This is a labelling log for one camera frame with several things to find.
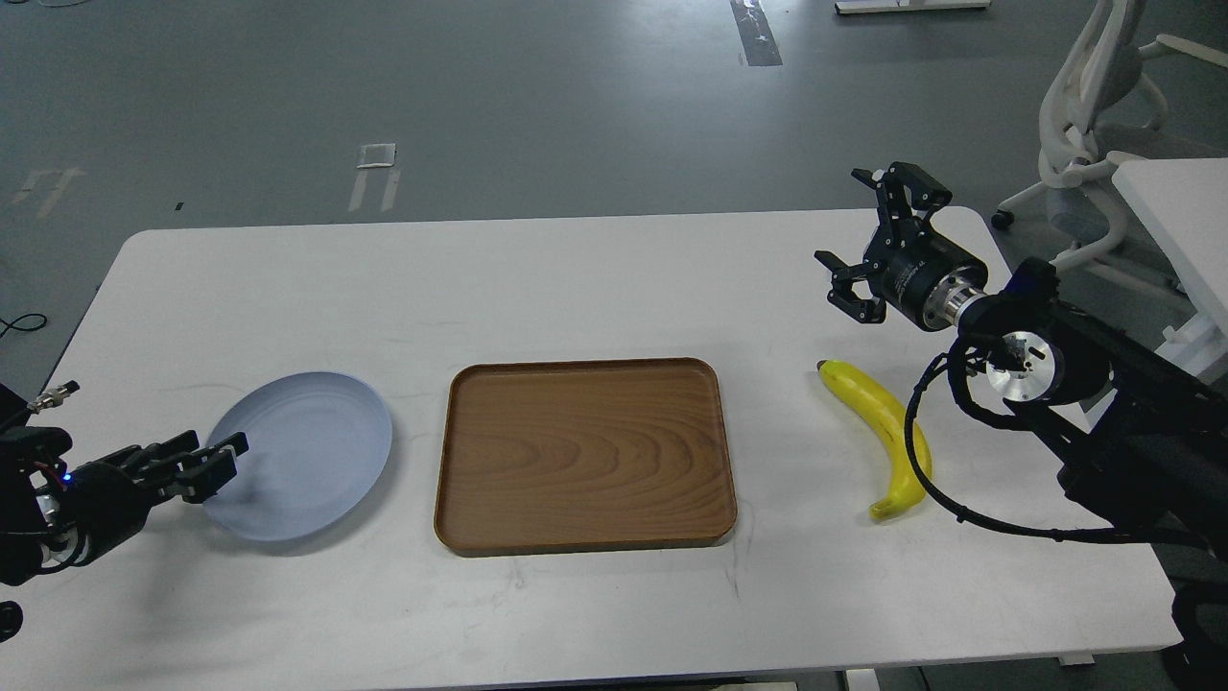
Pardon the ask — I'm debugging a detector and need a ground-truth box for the light blue plate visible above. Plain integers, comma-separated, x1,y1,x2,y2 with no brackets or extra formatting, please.
203,371,393,542

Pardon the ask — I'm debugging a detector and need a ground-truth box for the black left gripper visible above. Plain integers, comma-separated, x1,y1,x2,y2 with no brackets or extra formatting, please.
59,430,249,567

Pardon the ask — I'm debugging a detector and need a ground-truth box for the yellow banana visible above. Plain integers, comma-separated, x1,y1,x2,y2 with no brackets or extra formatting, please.
815,358,933,522

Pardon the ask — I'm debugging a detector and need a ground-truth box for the white table base far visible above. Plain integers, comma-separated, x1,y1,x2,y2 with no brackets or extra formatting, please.
834,0,993,16

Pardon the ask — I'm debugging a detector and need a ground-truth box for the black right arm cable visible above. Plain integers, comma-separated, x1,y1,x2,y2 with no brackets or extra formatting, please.
905,350,1210,547

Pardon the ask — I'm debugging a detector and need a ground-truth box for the white office chair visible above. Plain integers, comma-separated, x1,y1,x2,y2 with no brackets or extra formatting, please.
991,1,1227,295

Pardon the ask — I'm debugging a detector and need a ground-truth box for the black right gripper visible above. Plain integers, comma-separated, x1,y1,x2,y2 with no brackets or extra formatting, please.
815,162,989,333

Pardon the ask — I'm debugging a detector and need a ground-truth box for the brown wooden tray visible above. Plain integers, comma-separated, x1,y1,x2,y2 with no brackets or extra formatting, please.
433,357,740,558

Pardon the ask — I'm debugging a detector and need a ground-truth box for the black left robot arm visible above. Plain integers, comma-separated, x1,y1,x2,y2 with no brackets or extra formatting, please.
1,380,249,585

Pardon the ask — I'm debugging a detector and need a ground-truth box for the white side table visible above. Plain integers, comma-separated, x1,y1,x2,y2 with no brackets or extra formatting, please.
1113,157,1227,382

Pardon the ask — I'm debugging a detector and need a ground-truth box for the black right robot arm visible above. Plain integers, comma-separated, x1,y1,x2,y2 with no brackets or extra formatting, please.
815,162,1227,561

